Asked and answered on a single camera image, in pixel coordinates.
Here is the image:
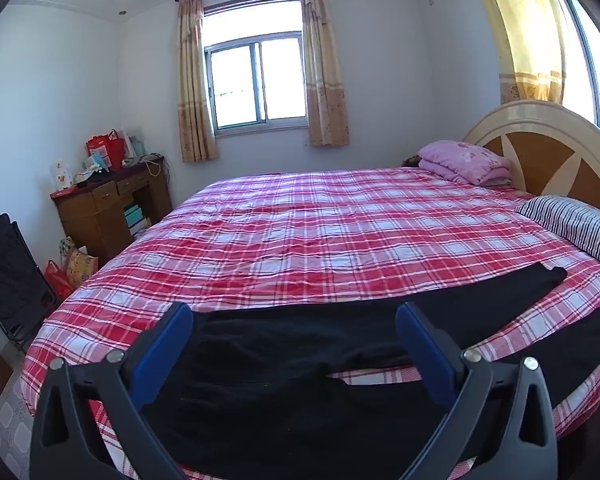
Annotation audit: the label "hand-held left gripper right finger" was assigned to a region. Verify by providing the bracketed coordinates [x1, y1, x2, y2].
[395, 302, 560, 480]

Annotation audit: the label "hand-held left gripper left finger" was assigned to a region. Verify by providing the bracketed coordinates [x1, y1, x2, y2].
[29, 302, 195, 480]

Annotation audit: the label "black pants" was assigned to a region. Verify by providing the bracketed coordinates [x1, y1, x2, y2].
[145, 265, 600, 471]

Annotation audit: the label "yellow patterned bag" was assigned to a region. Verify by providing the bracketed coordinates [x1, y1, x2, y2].
[66, 249, 99, 288]

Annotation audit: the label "red plastic bag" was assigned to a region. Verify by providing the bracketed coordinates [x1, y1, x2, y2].
[44, 260, 75, 301]

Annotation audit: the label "brown wooden desk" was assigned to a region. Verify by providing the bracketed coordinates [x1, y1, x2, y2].
[50, 156, 173, 266]

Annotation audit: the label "red plaid bed sheet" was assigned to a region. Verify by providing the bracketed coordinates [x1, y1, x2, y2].
[22, 167, 600, 480]

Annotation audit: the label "black folding chair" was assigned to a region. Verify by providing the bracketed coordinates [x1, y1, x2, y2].
[0, 212, 61, 351]

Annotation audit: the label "striped pillow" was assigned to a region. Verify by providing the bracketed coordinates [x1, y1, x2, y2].
[515, 195, 600, 266]

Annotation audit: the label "folded pink blanket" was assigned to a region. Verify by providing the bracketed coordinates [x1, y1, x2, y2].
[417, 140, 513, 187]

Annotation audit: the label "white printed box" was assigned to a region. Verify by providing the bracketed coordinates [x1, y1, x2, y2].
[54, 160, 75, 192]

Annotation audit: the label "red gift bag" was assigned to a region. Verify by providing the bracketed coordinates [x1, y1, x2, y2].
[86, 130, 126, 171]

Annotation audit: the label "round wooden headboard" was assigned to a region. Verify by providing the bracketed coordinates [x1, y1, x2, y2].
[462, 100, 600, 221]

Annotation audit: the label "beige patterned curtain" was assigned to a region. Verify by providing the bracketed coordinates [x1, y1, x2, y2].
[300, 0, 351, 148]
[176, 0, 218, 163]

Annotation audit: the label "sliding glass window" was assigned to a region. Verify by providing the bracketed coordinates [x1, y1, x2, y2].
[202, 5, 308, 138]

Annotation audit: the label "yellow patterned curtain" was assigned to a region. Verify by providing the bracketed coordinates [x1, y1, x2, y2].
[467, 0, 567, 106]

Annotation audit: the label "large side window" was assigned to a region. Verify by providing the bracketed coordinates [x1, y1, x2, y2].
[550, 0, 600, 131]

